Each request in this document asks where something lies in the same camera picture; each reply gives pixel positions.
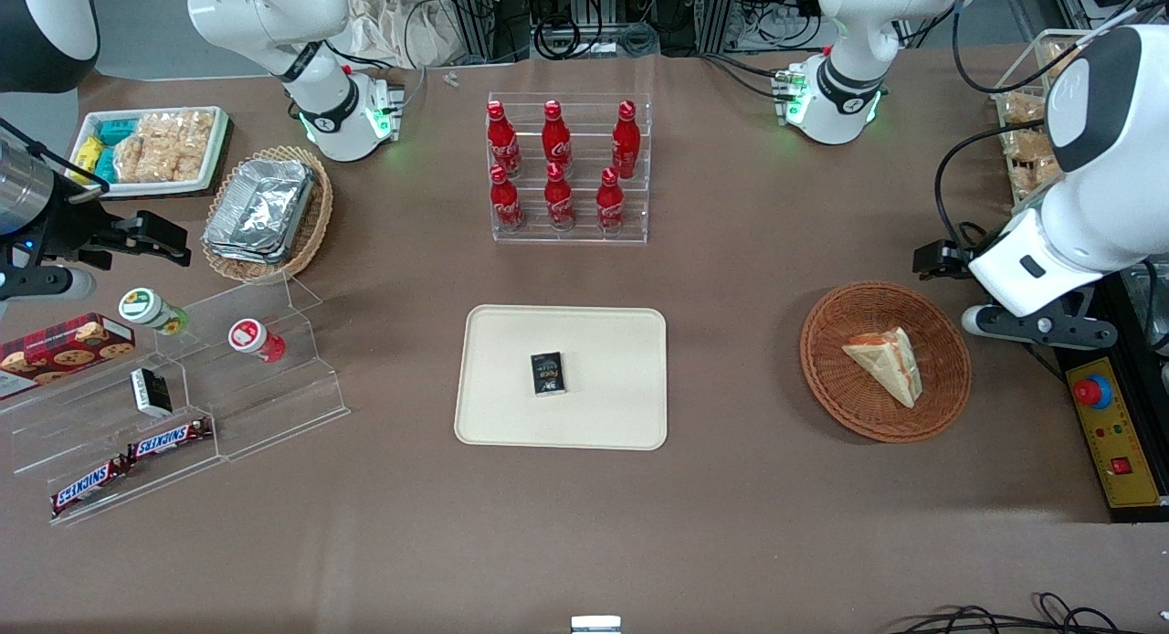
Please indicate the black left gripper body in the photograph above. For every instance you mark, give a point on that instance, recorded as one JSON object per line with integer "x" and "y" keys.
{"x": 941, "y": 258}

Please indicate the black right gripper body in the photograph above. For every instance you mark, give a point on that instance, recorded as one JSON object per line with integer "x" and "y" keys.
{"x": 66, "y": 228}

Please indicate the triangle sandwich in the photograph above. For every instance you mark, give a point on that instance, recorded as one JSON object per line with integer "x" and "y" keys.
{"x": 890, "y": 364}

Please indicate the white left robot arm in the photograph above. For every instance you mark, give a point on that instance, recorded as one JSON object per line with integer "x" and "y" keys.
{"x": 1100, "y": 205}

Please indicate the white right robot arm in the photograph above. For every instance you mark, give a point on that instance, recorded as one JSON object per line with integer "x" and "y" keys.
{"x": 321, "y": 100}

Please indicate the white rectangular snack tray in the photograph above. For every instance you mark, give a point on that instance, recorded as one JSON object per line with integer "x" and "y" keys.
{"x": 217, "y": 150}

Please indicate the oval light wicker basket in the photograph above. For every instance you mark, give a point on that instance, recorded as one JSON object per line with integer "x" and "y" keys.
{"x": 310, "y": 232}

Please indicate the round brown wicker basket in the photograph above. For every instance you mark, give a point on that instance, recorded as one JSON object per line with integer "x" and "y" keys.
{"x": 831, "y": 378}

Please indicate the beige plastic tray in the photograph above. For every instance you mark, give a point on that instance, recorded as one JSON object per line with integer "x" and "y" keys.
{"x": 603, "y": 415}

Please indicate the green lidded small bottle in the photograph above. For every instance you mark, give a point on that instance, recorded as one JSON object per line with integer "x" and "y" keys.
{"x": 148, "y": 309}

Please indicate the teal snack packet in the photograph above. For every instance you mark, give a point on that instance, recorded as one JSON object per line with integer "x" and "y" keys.
{"x": 105, "y": 165}
{"x": 116, "y": 130}

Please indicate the yellow snack packet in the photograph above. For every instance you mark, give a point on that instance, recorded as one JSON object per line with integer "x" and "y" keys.
{"x": 88, "y": 153}

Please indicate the rice cracker snack packs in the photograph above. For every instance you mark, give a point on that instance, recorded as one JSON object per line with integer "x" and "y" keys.
{"x": 164, "y": 145}

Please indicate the stack of foil trays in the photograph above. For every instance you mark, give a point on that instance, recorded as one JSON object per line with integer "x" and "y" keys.
{"x": 260, "y": 209}

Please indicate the red cookie box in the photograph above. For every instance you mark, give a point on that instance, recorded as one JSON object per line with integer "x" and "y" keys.
{"x": 64, "y": 346}

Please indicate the red lidded small bottle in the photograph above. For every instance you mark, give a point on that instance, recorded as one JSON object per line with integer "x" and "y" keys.
{"x": 253, "y": 338}

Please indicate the bagged snack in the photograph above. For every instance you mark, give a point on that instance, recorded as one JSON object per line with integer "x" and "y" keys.
{"x": 1023, "y": 109}
{"x": 1030, "y": 163}

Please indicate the small black white box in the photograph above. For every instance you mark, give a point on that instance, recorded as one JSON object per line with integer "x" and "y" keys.
{"x": 151, "y": 392}

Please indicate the Snickers chocolate bar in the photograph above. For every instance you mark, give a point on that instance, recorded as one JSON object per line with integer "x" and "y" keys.
{"x": 89, "y": 484}
{"x": 170, "y": 439}

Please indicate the clear acrylic stepped shelf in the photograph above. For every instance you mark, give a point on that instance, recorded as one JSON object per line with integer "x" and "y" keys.
{"x": 274, "y": 406}

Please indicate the yellow emergency stop box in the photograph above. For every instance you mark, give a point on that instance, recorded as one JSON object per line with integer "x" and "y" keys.
{"x": 1119, "y": 442}

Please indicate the beige cloth bag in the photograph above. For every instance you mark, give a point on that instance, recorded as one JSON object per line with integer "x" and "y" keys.
{"x": 402, "y": 26}

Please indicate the red cola bottle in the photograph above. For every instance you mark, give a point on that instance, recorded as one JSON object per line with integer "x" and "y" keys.
{"x": 502, "y": 145}
{"x": 610, "y": 206}
{"x": 626, "y": 145}
{"x": 506, "y": 205}
{"x": 559, "y": 203}
{"x": 556, "y": 141}

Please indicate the small clear plastic piece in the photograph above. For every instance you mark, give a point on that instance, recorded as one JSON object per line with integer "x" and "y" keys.
{"x": 451, "y": 79}

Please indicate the clear acrylic bottle rack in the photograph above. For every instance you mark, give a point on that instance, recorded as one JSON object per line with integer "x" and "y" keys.
{"x": 571, "y": 122}

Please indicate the black tissue pack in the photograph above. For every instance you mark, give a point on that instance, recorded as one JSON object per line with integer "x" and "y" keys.
{"x": 548, "y": 375}

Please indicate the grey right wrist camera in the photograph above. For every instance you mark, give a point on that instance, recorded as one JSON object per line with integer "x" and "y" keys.
{"x": 50, "y": 283}

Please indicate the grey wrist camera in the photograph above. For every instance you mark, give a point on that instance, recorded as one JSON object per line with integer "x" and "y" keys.
{"x": 1032, "y": 325}
{"x": 50, "y": 283}

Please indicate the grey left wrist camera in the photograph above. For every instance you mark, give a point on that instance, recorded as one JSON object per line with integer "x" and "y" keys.
{"x": 1032, "y": 325}

